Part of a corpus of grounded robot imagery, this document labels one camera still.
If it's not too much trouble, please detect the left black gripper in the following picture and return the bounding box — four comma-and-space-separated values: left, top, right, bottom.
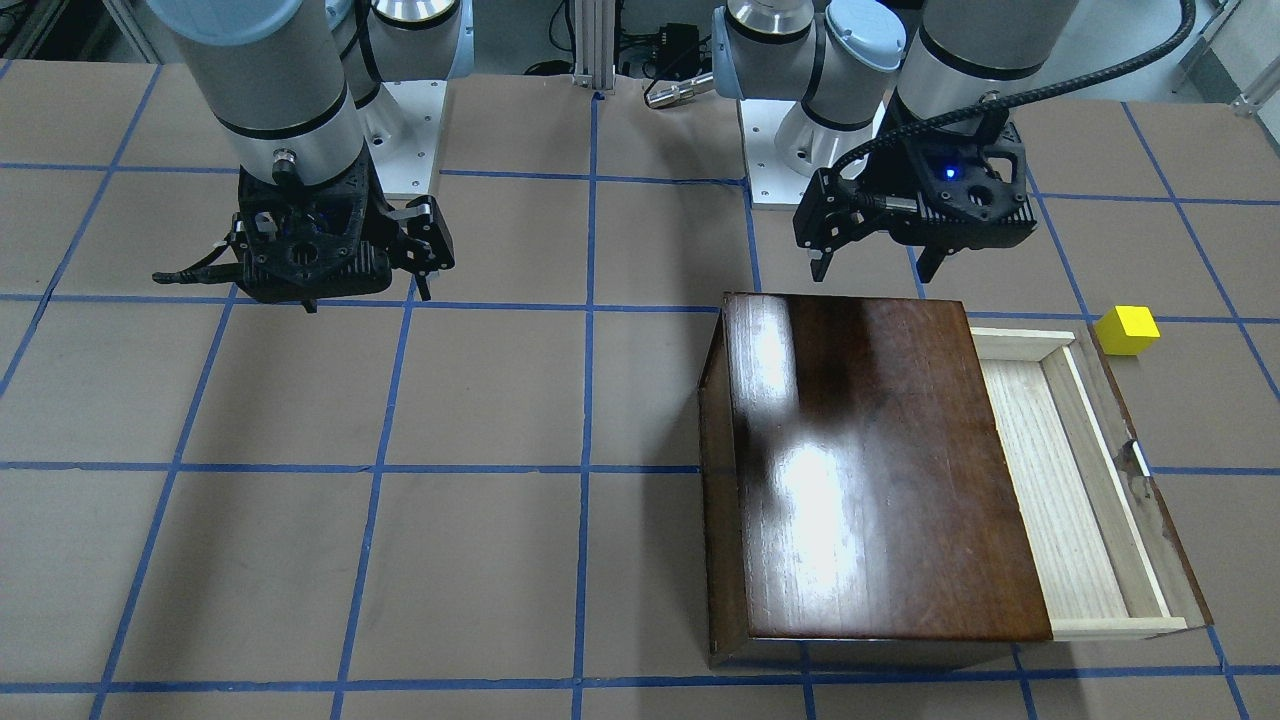
794, 129, 951, 284

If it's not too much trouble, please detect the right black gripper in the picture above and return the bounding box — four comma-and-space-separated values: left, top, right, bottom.
355, 179, 456, 301

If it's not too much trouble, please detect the yellow block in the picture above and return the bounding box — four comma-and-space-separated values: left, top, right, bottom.
1092, 305, 1162, 357

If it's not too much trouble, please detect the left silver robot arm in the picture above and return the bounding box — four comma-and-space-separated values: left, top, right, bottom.
710, 1, 1076, 282

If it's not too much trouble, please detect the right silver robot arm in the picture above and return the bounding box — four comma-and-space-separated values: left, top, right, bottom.
150, 1, 474, 313

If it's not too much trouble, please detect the dark wooden drawer cabinet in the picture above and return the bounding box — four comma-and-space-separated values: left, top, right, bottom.
698, 293, 1053, 670

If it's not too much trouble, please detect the black electronics box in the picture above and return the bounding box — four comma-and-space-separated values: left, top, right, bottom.
655, 23, 700, 70

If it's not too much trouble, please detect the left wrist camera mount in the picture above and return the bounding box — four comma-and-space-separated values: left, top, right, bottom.
864, 110, 1036, 254

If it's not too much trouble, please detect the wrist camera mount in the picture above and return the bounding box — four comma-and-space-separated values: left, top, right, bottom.
864, 110, 1036, 254
152, 149, 390, 313

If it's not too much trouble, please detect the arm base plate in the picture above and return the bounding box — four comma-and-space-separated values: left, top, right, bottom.
739, 95, 906, 211
360, 79, 448, 200

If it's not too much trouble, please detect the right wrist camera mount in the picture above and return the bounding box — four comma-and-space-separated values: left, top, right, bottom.
152, 149, 390, 313

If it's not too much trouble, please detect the black cable bundle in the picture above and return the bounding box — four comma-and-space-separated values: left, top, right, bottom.
525, 0, 721, 81

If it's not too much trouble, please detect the aluminium extrusion post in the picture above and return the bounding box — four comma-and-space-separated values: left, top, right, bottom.
567, 0, 618, 96

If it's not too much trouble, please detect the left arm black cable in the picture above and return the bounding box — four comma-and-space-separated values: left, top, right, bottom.
832, 0, 1198, 176

